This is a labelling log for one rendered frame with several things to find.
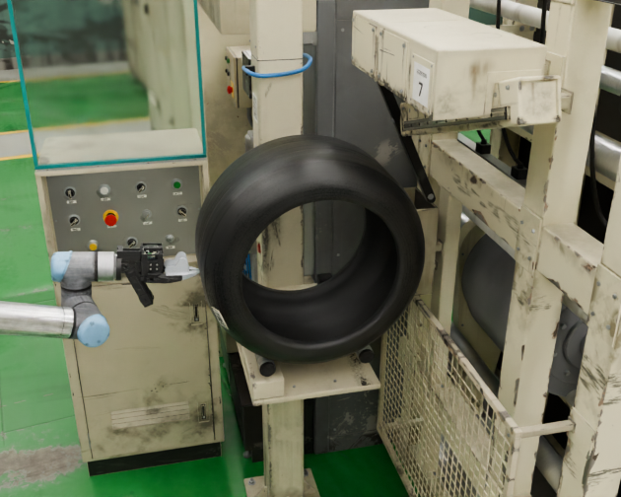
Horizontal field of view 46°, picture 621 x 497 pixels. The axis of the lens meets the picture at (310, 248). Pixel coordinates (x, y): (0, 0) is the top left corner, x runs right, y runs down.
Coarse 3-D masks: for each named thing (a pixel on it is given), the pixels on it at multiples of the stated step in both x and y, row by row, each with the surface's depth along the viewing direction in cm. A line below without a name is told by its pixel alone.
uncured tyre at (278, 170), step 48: (288, 144) 189; (336, 144) 191; (240, 192) 179; (288, 192) 176; (336, 192) 179; (384, 192) 183; (240, 240) 178; (384, 240) 218; (240, 288) 183; (336, 288) 223; (384, 288) 214; (240, 336) 191; (288, 336) 213; (336, 336) 212
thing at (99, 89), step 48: (48, 0) 218; (96, 0) 221; (144, 0) 224; (192, 0) 227; (48, 48) 223; (96, 48) 226; (144, 48) 230; (192, 48) 233; (48, 96) 229; (96, 96) 232; (144, 96) 236; (192, 96) 239; (48, 144) 235; (96, 144) 238; (144, 144) 242; (192, 144) 246
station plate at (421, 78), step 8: (416, 64) 158; (416, 72) 159; (424, 72) 154; (416, 80) 159; (424, 80) 155; (416, 88) 160; (424, 88) 155; (416, 96) 160; (424, 96) 156; (424, 104) 156
